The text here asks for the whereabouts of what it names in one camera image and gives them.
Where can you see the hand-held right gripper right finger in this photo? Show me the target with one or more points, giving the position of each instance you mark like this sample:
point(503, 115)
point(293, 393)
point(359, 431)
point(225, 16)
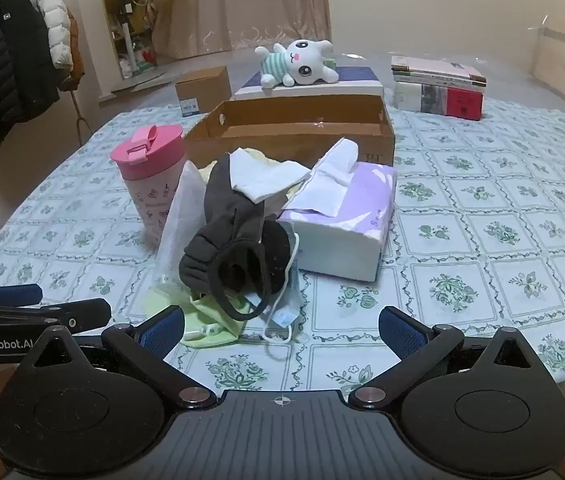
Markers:
point(402, 334)

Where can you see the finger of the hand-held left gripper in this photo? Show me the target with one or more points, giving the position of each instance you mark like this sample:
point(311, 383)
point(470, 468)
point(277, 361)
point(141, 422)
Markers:
point(77, 312)
point(17, 294)

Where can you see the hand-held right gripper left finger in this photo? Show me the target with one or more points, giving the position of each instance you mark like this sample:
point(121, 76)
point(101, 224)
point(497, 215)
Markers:
point(162, 334)

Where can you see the green face mask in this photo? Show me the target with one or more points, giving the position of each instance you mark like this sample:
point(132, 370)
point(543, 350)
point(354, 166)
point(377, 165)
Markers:
point(212, 331)

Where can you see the purple and white tissue pack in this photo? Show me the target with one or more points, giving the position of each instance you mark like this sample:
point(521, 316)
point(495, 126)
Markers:
point(342, 240)

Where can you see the blue face mask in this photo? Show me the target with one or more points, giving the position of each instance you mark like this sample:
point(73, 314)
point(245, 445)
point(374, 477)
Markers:
point(282, 316)

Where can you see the dark grey fleece glove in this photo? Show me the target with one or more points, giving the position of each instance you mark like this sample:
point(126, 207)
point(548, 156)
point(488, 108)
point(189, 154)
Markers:
point(222, 225)

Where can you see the black face mask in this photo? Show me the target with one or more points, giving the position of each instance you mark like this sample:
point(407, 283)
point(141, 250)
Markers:
point(272, 255)

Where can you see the white cloth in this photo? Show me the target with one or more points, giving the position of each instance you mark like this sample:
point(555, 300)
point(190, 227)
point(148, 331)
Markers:
point(262, 177)

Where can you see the pale yellow towel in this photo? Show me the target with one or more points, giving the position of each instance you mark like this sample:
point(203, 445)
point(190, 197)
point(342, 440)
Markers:
point(265, 156)

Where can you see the cardboard tray box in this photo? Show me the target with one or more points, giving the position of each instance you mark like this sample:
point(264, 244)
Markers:
point(287, 140)

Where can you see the translucent white plastic bag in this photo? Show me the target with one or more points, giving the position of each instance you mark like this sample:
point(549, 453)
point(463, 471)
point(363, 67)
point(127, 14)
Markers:
point(177, 230)

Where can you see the pink lidded cup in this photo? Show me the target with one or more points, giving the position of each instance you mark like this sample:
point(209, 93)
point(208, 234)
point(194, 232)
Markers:
point(147, 195)

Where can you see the green floral printed cloth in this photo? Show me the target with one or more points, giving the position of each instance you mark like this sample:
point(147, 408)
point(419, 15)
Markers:
point(487, 200)

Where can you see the brown jacket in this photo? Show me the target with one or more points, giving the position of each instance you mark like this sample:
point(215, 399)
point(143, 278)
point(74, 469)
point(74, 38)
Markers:
point(76, 55)

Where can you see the small closed cardboard box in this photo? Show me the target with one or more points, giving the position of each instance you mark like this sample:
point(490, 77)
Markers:
point(202, 87)

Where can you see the white flat box blue top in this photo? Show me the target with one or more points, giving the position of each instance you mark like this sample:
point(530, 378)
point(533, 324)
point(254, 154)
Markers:
point(312, 92)

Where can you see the standing fan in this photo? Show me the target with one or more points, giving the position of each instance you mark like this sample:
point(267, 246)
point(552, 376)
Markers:
point(130, 45)

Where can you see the white down jacket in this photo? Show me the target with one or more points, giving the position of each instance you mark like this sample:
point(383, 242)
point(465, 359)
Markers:
point(55, 20)

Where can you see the small green box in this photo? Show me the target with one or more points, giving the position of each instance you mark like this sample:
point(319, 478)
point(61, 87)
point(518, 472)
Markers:
point(331, 64)

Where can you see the plastic covered mattress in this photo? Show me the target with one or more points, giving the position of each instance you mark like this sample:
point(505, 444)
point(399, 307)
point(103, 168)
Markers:
point(512, 72)

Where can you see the white plush toy striped shirt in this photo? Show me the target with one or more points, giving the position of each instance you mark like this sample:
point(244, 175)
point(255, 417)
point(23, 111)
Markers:
point(302, 62)

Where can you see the cluttered wooden shelf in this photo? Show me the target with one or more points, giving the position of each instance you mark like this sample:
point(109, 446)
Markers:
point(112, 10)

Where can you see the beige curtain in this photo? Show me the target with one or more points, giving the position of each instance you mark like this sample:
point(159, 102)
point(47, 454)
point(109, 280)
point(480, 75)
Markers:
point(242, 5)

